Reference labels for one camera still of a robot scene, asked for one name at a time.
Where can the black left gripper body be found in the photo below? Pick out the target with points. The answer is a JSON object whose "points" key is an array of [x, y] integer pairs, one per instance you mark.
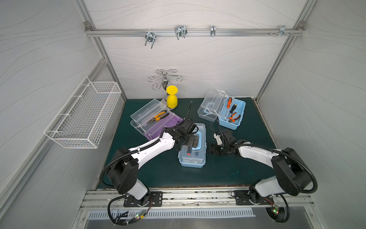
{"points": [[191, 140]]}

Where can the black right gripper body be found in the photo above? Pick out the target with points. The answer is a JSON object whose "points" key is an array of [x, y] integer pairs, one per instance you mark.
{"points": [[217, 148]]}

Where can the small blue toolbox clear lid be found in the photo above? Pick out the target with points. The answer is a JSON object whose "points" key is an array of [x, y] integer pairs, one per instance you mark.
{"points": [[213, 108]]}

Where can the purple toolbox clear lid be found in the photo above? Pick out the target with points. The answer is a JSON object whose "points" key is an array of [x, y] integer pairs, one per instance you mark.
{"points": [[153, 130]]}

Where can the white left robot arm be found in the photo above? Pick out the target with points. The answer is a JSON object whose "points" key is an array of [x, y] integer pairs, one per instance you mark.
{"points": [[122, 172]]}

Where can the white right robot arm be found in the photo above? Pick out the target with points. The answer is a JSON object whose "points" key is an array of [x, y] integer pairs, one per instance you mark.
{"points": [[292, 175]]}

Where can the black orange screwdriver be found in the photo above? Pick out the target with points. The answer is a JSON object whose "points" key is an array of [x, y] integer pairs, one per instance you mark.
{"points": [[188, 152]]}

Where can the small orange pliers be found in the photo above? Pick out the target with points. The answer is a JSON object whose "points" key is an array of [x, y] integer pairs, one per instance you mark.
{"points": [[234, 117]]}

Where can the orange black pliers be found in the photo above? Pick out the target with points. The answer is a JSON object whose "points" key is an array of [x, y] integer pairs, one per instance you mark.
{"points": [[159, 116]]}

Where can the yellow plastic goblet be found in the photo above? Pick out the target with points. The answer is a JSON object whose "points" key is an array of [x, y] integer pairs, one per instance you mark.
{"points": [[172, 100]]}

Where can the silver hook stand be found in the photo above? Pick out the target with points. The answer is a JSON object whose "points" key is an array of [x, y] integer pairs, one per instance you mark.
{"points": [[164, 78]]}

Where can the metal double hook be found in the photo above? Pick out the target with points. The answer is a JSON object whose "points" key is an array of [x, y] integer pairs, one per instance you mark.
{"points": [[180, 31]]}

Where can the small metal hook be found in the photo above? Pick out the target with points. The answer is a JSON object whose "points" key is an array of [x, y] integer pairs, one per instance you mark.
{"points": [[212, 31]]}

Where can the black handled screwdriver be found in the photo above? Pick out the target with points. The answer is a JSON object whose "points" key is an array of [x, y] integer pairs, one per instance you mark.
{"points": [[233, 109]]}

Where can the orange handled screwdriver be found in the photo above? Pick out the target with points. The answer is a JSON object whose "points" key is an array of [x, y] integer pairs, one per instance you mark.
{"points": [[229, 102]]}

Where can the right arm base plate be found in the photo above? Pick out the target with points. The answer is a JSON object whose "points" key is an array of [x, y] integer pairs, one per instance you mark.
{"points": [[248, 197]]}

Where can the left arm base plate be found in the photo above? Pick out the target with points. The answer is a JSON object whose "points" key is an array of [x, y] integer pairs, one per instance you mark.
{"points": [[152, 198]]}

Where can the white wire basket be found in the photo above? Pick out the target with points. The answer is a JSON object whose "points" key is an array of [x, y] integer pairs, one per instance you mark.
{"points": [[83, 119]]}

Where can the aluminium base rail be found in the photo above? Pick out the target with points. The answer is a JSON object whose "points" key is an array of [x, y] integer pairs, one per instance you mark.
{"points": [[193, 197]]}

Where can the metal bracket hook right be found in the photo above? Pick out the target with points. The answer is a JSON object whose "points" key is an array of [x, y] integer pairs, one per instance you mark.
{"points": [[282, 32]]}

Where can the aluminium cross rail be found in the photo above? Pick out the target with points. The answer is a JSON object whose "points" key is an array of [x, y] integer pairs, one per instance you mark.
{"points": [[190, 32]]}

